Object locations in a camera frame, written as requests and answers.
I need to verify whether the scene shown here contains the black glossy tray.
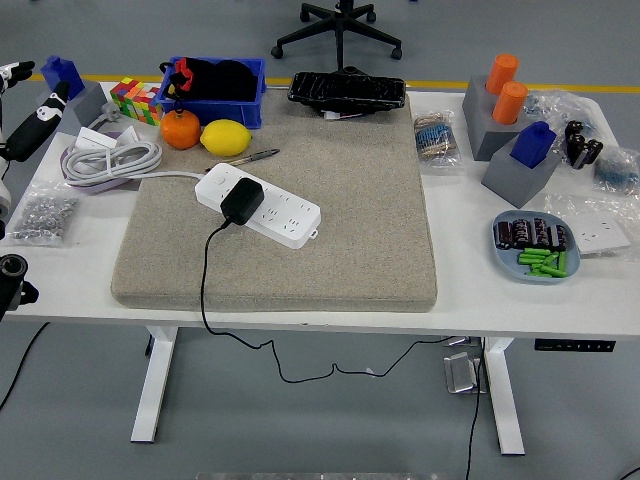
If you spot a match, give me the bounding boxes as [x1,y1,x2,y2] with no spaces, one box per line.
[286,71,407,117]

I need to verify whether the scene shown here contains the clear bag of blue parts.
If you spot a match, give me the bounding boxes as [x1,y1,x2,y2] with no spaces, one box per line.
[592,147,640,195]

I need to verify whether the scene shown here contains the clear bag of resistors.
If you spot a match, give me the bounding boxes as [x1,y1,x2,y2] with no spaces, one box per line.
[410,110,464,175]

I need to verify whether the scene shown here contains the clear bag around socket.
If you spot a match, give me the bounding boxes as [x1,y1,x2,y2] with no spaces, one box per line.
[542,192,640,261]

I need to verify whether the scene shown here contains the black floor cable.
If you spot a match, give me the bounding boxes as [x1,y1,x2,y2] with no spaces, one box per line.
[0,322,51,411]
[464,337,489,480]

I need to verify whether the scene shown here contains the white wall socket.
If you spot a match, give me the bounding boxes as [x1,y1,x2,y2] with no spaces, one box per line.
[574,215,631,256]

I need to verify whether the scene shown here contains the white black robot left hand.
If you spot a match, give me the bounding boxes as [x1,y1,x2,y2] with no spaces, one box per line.
[0,59,71,219]

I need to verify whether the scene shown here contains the black cloth with red trim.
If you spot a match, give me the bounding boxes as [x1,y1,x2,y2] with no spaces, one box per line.
[158,57,259,114]

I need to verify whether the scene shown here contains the yellow lemon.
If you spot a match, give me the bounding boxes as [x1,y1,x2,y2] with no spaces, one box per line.
[199,119,253,157]

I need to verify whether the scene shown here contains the grey-brown mat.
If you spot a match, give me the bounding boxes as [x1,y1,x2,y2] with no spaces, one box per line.
[109,89,439,314]

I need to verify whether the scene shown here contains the blue block with neck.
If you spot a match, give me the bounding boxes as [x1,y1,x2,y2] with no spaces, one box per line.
[39,55,85,101]
[508,120,557,169]

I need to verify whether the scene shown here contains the grey base with two holes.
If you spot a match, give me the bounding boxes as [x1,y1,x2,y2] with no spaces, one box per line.
[460,74,531,162]

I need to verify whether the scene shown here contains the thin black plug cord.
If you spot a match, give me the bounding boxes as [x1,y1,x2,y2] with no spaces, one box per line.
[199,219,454,385]

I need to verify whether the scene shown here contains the clear bag of metal nuts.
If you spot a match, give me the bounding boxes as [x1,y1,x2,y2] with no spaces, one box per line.
[2,180,81,249]

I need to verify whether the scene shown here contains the black office chair base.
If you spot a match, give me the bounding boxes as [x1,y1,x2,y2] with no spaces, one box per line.
[270,0,404,71]

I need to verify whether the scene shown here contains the orange cylinder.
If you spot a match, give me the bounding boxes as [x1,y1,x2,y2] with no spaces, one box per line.
[484,53,520,96]
[491,80,528,126]

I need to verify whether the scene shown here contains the small white box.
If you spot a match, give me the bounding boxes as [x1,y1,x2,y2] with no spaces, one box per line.
[73,126,117,151]

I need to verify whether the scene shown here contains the black table control panel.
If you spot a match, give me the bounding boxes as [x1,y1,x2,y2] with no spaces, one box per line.
[532,338,616,353]

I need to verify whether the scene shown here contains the blue-grey plate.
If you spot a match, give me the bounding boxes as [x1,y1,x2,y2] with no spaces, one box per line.
[490,209,581,285]

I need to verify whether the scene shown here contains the crumpled clear plastic bag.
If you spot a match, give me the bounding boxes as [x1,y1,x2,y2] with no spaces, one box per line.
[522,89,601,146]

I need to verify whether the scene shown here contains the grey power strip cable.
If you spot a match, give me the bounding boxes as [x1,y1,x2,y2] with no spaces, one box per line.
[59,102,207,189]

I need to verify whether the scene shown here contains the dark pen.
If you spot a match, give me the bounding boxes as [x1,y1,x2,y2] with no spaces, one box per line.
[227,148,280,166]

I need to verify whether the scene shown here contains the white power strip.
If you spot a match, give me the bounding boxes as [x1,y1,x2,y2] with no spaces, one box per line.
[194,162,322,250]

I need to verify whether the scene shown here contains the multicoloured puzzle cube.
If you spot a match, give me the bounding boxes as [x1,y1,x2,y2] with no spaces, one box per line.
[108,76,164,126]

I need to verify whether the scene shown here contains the grey block base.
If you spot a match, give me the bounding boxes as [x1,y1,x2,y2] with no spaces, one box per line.
[480,134,562,210]
[35,79,109,135]

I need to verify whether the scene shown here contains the black plug adapter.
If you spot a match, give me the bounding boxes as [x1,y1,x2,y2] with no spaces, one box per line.
[220,177,266,226]

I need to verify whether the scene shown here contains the white table leg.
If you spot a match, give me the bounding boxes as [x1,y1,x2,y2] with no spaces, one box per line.
[130,324,179,444]
[482,337,526,456]

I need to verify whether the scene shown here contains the orange tangerine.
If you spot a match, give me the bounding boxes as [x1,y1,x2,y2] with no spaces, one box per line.
[159,109,202,151]

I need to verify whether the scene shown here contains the blue plastic bin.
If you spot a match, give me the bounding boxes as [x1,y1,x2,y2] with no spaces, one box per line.
[153,56,268,130]

